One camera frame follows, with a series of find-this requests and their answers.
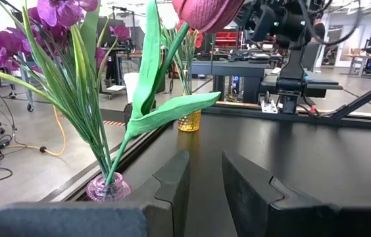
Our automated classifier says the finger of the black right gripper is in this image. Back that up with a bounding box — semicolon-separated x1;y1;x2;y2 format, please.
254;3;274;34
234;0;256;30

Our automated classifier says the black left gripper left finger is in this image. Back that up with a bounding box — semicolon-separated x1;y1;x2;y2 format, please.
0;149;191;237

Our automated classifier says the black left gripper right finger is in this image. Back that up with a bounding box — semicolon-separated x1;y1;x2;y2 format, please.
221;150;371;237

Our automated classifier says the red artificial flower bunch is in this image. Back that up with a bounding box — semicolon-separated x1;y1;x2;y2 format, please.
172;19;206;113

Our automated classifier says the white artificial tulip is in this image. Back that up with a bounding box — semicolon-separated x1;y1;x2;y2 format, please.
160;3;182;31

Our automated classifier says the dark pink artificial tulip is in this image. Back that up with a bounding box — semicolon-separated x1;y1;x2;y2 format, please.
105;0;245;185

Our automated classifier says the purple artificial flower bunch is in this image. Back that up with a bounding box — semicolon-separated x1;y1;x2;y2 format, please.
0;0;132;178

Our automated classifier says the purple glass vase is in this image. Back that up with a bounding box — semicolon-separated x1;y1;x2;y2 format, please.
86;171;133;202

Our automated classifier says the yellow glass vase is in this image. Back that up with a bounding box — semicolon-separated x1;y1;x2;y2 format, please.
177;109;203;133

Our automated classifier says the red storage rack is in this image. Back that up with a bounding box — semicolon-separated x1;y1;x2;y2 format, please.
214;31;239;49

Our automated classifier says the black desk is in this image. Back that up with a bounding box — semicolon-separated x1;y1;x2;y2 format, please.
190;61;272;103

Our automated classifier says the wooden table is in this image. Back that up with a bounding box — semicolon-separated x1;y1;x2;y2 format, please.
343;52;371;78

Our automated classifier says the white bin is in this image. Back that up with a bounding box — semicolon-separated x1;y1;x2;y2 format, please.
122;72;141;105

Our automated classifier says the rolling cart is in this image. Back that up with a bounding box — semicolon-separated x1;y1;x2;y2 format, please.
6;49;36;113

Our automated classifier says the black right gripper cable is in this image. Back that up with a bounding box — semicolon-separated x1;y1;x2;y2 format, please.
299;0;364;47

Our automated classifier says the silver metal bracket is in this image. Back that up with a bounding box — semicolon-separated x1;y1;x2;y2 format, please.
259;92;279;115

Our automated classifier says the yellow floor cable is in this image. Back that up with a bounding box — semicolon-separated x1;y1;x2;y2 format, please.
3;105;67;157

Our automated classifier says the black frame strut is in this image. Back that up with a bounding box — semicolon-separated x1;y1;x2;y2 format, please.
332;75;371;121

